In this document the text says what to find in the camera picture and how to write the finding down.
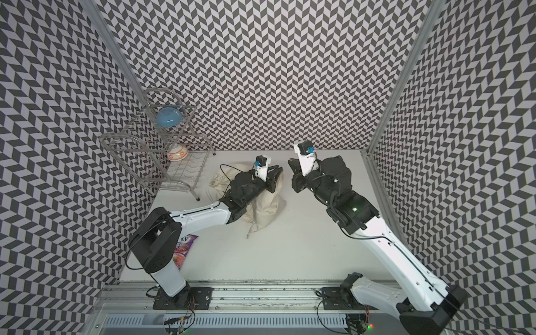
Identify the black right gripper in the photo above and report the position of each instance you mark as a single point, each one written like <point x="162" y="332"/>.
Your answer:
<point x="297" y="177"/>

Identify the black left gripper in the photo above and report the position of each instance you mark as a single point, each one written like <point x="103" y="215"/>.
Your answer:
<point x="271" y="182"/>

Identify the cream cloth soil bag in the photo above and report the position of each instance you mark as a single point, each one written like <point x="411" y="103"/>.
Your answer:
<point x="261" y="212"/>

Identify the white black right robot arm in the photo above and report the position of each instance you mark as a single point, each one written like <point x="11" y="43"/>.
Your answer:
<point x="423" y="303"/>

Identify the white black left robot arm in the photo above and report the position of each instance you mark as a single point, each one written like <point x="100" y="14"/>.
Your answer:
<point x="154" y="242"/>

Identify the white orange patterned bowl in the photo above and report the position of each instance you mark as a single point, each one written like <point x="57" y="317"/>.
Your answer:
<point x="177" y="152"/>

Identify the purple Fox's candy packet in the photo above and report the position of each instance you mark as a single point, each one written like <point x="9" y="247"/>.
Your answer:
<point x="182" y="248"/>

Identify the blue bowl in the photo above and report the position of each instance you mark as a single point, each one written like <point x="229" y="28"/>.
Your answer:
<point x="169" y="116"/>

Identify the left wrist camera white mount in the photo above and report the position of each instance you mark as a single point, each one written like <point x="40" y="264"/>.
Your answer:
<point x="261" y="166"/>

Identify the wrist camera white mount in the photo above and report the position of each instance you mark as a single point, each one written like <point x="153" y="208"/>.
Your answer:
<point x="261" y="166"/>
<point x="306" y="155"/>

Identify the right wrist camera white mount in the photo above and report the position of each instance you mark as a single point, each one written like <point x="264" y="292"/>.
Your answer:
<point x="306" y="155"/>

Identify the metal wire dish rack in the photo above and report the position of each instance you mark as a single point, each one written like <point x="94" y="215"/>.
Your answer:
<point x="141" y="146"/>

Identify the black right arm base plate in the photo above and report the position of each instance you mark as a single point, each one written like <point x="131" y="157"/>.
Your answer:
<point x="335" y="299"/>

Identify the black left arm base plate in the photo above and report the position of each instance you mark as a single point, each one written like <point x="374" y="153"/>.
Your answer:
<point x="197" y="298"/>

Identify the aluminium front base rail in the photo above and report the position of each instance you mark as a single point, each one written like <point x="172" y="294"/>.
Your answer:
<point x="245" y="307"/>

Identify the aluminium corner frame post left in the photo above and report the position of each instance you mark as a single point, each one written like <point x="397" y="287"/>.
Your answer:
<point x="102" y="28"/>

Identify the aluminium corner frame post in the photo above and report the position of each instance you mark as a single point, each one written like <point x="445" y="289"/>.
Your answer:
<point x="385" y="204"/>
<point x="102" y="28"/>

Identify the aluminium corner frame post right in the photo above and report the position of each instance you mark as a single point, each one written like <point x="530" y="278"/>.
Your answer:
<point x="385" y="204"/>

